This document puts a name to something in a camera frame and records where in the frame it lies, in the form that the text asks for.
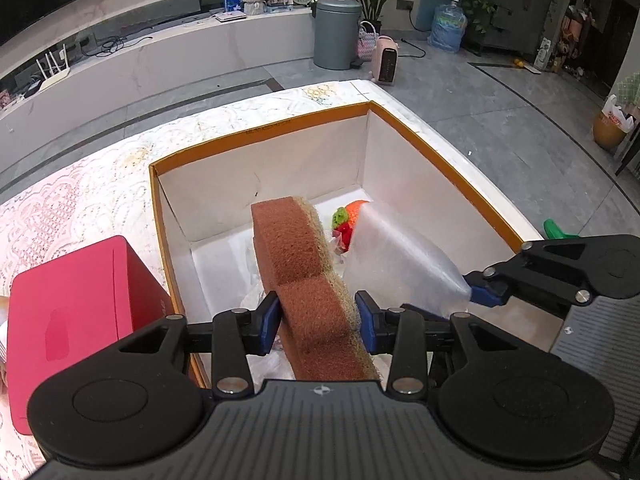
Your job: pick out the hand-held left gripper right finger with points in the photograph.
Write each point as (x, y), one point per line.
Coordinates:
(367, 322)

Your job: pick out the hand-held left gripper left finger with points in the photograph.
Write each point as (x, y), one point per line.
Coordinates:
(267, 322)

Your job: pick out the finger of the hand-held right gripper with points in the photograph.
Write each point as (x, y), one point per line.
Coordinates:
(430, 314)
(482, 291)

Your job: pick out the brown scouring sponge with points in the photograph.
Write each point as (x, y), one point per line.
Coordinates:
(300, 270)

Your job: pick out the clear plastic bag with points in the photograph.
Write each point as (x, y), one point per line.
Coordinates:
(395, 260)

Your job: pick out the orange knitted fruit toy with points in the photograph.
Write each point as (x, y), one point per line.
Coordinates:
(350, 220)

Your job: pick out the orange cardboard box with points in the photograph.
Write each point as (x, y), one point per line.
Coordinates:
(300, 170)

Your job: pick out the green plastic object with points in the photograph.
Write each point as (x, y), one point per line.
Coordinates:
(557, 230)

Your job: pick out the red lidded clear storage box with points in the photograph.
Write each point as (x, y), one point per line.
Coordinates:
(85, 310)

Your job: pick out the yellow round pot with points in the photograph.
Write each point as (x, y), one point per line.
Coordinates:
(607, 132)

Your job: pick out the white plastic bag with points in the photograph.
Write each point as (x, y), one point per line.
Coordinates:
(617, 110)

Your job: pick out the small orange floor object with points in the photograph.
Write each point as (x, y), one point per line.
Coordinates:
(517, 63)

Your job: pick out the white carton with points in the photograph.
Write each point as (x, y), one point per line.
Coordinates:
(541, 55)

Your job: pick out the pink space heater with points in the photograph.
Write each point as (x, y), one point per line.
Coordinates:
(386, 60)

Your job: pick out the blue water bottle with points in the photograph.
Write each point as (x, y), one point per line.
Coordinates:
(447, 27)

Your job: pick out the pink woven basket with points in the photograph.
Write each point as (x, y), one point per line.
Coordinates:
(367, 42)

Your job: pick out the white marble television bench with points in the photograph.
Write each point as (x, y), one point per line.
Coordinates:
(175, 60)

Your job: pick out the dark grey drawer cabinet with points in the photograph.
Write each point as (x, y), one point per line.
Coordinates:
(520, 10)

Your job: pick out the grey trash bin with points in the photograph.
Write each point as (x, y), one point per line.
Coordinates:
(336, 35)

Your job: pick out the flat white tablet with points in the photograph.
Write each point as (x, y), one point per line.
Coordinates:
(230, 15)

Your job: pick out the white router with antennas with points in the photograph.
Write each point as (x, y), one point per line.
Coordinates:
(52, 80)

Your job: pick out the small black box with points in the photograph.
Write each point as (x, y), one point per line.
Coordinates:
(31, 86)

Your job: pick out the pink photo card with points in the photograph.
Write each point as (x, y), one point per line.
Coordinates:
(4, 97)

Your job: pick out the dark wall socket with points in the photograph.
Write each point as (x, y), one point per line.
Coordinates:
(406, 5)

